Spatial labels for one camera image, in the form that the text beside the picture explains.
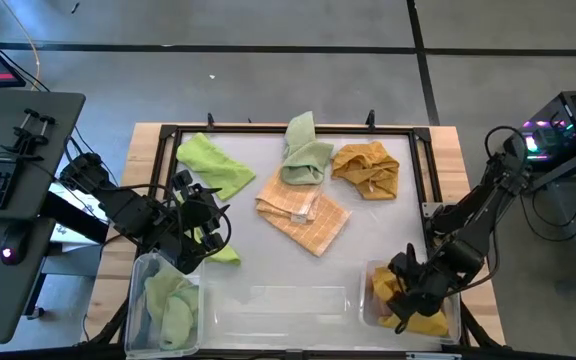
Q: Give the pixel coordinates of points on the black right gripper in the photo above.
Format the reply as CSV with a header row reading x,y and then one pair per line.
x,y
423,287

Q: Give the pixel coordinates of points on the black clamp stand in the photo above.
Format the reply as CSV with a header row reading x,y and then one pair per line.
x,y
28,135

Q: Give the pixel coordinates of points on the terracotta microfiber towel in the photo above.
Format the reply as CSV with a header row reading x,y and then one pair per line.
x,y
382,310

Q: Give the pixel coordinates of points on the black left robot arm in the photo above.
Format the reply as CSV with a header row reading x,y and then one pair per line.
x,y
128,210

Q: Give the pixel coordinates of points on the black computer mouse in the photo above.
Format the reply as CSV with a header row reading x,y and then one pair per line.
x,y
13,247

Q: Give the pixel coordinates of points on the mustard yellow microfiber towel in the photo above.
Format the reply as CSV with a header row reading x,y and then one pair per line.
x,y
368,170
425,324

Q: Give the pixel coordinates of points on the large sage green towel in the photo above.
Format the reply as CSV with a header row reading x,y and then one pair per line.
x,y
173,310

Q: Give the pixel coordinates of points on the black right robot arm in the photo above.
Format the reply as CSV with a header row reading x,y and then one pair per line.
x,y
488,210

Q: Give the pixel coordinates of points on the lime green microfiber towel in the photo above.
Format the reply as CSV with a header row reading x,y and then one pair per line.
x,y
225,256
215,167

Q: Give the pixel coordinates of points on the small sage green towel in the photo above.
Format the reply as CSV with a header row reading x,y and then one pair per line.
x,y
305,160

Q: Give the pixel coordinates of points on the small black floor object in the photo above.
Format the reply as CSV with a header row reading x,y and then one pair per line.
x,y
75,7

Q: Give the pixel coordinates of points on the black frame clamp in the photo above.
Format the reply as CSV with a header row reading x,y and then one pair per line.
x,y
210,121
370,119

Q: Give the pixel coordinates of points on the clear plastic bin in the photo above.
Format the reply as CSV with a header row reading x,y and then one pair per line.
x,y
288,300
454,325
135,325

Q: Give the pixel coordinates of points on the white printed box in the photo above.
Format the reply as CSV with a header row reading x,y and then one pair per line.
x,y
75,200

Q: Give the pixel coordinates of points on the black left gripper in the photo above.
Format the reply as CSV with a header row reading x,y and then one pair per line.
x,y
193,205

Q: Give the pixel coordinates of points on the black table leg strut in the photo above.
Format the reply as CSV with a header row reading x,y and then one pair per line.
x,y
478,327
110,325

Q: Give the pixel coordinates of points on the peach checked microfiber towel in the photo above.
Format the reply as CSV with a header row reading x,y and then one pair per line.
x,y
313,225

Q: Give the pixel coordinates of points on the white work surface sheet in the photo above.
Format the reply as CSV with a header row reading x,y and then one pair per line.
x,y
378,235

